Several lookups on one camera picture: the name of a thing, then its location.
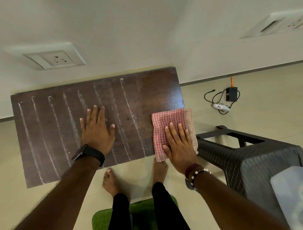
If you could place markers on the black power adapter box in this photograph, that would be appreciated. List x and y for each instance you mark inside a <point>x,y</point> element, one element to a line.
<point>231,94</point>

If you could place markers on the white wall socket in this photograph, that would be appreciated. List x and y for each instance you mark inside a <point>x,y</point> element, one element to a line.
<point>55,59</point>

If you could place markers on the person's leg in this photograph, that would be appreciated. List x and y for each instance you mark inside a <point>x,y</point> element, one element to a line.
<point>120,213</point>
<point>165,208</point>

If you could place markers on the person's right hand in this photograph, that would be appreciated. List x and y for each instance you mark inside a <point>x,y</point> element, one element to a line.
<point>181,154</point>

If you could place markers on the person's left little finger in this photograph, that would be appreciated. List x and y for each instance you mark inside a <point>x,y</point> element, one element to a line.
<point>83,125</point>

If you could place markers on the row of white powder lines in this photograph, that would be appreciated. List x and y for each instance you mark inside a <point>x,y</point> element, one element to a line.
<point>68,116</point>

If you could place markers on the person's left thumb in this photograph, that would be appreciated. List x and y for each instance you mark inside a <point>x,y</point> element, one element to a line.
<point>110,131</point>

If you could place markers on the orange plastic clip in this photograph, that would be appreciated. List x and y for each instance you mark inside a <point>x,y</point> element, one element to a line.
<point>232,82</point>

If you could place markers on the person's right middle finger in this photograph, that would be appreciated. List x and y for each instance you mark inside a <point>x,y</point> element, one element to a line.
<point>175,132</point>

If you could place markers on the white wall switch plate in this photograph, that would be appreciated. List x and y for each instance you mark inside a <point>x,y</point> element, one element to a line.
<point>277,23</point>

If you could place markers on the person's foot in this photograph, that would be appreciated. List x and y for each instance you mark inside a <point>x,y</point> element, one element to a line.
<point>159,170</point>
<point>112,183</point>

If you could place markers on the person's left forearm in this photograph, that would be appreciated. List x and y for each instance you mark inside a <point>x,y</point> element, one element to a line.
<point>66,194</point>

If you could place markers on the person's left leg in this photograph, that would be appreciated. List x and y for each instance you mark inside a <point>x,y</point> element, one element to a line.
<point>120,213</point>

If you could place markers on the person's right leg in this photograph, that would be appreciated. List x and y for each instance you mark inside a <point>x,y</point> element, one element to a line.
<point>165,208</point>

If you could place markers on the person's left foot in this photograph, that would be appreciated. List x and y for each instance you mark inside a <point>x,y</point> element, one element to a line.
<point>112,183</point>

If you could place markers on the black smartwatch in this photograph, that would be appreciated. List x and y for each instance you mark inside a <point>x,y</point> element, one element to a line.
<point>91,152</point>

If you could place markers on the grey wrist band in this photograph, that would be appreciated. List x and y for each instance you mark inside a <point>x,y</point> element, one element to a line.
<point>189,184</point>

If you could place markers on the red checked cloth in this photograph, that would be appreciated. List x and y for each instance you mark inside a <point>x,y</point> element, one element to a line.
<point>161,123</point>

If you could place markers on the person's right foot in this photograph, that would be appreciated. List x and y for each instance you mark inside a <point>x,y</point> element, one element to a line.
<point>159,170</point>

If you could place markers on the white handheld device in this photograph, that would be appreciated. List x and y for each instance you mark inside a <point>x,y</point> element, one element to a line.
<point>220,107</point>

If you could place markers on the person's right forearm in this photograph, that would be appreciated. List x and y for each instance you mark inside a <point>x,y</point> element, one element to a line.
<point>232,203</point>

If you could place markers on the green grass mat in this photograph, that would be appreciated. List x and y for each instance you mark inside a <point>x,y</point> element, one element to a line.
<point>139,213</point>

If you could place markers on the person's left hand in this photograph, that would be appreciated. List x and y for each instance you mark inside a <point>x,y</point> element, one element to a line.
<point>97,135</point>

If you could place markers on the person's left middle finger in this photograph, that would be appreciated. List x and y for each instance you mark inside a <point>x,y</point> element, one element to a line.
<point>95,116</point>

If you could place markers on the person's right thumb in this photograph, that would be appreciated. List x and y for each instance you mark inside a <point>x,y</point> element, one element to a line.
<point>167,151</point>

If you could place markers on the dark grey plastic stool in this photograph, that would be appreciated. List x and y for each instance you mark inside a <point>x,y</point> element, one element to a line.
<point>248,163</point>

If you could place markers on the person's right little finger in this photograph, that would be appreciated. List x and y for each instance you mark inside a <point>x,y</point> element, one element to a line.
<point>189,138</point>

